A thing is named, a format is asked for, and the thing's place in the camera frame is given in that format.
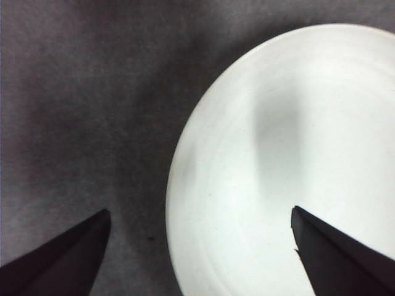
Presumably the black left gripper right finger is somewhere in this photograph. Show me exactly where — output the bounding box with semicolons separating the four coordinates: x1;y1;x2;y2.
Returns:
291;205;395;296

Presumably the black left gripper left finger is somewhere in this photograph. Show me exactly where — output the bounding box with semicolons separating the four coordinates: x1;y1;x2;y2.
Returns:
0;208;111;296

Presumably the white plate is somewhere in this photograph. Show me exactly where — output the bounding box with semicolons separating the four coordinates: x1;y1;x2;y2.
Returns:
165;23;395;296

